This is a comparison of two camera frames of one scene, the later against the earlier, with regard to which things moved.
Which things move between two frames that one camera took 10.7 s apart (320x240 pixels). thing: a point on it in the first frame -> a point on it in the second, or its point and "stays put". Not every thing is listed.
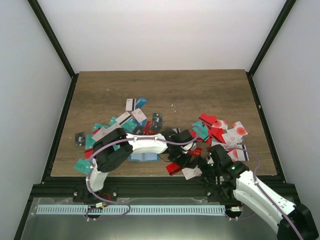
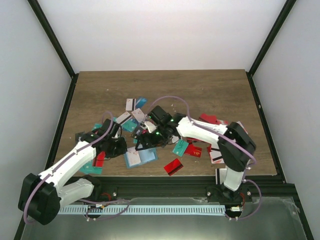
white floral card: [139, 116] stays put
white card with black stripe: [130, 104] stays put
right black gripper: [202, 168] -> [145, 142]
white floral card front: [189, 173] -> [133, 156]
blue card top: [140, 101] stays put
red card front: [172, 168] stays put
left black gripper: [184, 162] -> [123, 149]
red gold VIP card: [196, 152] stays put
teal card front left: [84, 165] stays put
